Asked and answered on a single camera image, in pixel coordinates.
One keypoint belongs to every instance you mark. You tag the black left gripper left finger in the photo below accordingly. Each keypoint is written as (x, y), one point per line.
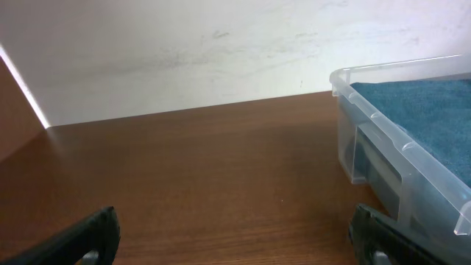
(98, 233)

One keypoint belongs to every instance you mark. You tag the clear plastic storage bin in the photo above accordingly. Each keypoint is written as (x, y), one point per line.
(415, 189)

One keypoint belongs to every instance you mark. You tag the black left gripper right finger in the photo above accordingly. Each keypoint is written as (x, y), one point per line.
(378, 239)

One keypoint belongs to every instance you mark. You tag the dark blue jeans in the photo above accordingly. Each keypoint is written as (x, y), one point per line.
(435, 113)

